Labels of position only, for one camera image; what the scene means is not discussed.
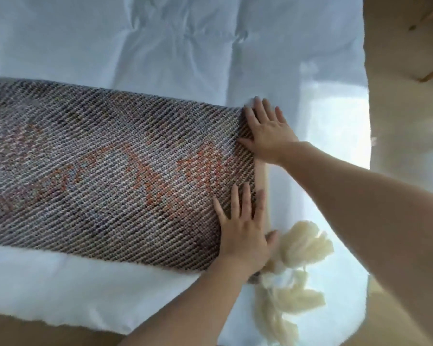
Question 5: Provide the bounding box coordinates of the person's left forearm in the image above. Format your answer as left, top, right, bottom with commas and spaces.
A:
118, 265, 262, 346

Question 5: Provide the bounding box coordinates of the person's right hand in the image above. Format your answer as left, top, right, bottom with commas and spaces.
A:
237, 97, 299, 166

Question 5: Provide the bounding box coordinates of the person's left hand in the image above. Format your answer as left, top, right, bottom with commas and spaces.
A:
212, 182, 278, 275

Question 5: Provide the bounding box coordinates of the grey orange woven rug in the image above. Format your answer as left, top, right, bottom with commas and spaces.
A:
0, 77, 268, 272

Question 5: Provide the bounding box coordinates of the person's right forearm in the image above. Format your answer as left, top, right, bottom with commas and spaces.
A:
274, 141, 433, 346

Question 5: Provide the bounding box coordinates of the white bed sheet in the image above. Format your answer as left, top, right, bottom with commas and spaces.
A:
0, 0, 373, 346

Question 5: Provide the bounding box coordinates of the cream yarn tassel fringe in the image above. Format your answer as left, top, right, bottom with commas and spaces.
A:
252, 220, 335, 346

